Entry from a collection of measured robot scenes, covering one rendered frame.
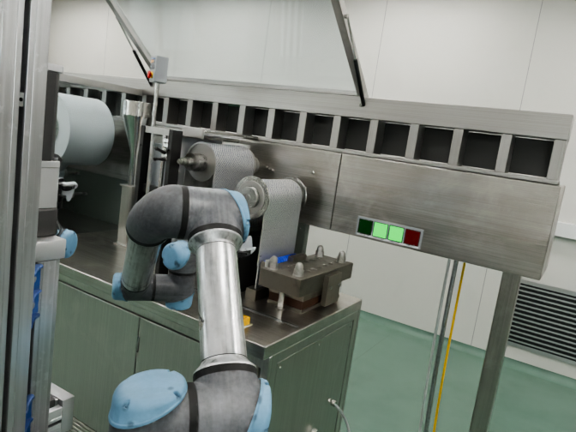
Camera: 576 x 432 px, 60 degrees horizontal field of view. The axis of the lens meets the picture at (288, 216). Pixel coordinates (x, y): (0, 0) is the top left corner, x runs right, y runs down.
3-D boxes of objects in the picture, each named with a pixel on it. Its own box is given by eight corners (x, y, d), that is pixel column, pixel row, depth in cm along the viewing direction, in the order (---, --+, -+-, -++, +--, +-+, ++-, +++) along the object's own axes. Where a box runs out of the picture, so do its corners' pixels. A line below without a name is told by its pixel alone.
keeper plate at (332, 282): (320, 305, 174) (324, 274, 173) (333, 299, 183) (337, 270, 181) (326, 307, 173) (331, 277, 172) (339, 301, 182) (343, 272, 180)
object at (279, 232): (256, 266, 173) (263, 213, 170) (291, 256, 192) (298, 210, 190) (258, 266, 172) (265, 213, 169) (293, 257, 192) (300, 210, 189)
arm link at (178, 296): (151, 302, 142) (154, 264, 141) (189, 302, 146) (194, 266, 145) (153, 311, 135) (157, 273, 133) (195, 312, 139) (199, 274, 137)
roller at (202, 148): (185, 177, 188) (189, 141, 186) (227, 178, 210) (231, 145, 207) (213, 184, 181) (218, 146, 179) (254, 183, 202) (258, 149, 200)
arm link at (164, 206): (126, 216, 96) (110, 312, 134) (183, 220, 100) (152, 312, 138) (128, 168, 102) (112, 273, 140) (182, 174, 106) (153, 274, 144)
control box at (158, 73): (144, 81, 198) (147, 55, 196) (160, 84, 202) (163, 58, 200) (150, 81, 192) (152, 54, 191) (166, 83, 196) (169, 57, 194)
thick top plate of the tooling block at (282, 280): (258, 285, 168) (260, 267, 167) (315, 267, 202) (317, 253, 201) (298, 297, 160) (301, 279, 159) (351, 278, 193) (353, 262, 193)
